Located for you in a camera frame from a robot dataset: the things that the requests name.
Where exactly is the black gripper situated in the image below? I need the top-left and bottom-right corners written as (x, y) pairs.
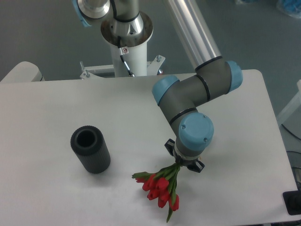
top-left (164, 139), bottom-right (205, 172)

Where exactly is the blue plastic bag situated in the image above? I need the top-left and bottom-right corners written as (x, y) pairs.
top-left (277, 0), bottom-right (301, 19)

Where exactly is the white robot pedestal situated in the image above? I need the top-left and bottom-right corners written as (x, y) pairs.
top-left (79, 11), bottom-right (166, 80)

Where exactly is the black box at table edge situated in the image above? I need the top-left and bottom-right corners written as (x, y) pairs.
top-left (283, 190), bottom-right (301, 216)

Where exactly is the white chair on left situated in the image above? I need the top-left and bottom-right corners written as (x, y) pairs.
top-left (0, 61), bottom-right (45, 84)

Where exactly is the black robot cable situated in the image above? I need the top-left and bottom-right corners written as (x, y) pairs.
top-left (116, 35), bottom-right (136, 77)

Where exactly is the white furniture on right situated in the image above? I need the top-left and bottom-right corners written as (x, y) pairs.
top-left (276, 80), bottom-right (301, 127)

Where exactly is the red tulip bouquet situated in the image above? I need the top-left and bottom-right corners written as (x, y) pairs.
top-left (132, 163), bottom-right (182, 222)

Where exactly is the black ribbed vase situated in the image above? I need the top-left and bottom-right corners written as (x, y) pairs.
top-left (70, 125), bottom-right (111, 174)

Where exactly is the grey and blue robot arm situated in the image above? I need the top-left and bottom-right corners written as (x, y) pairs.
top-left (73, 0), bottom-right (243, 172)

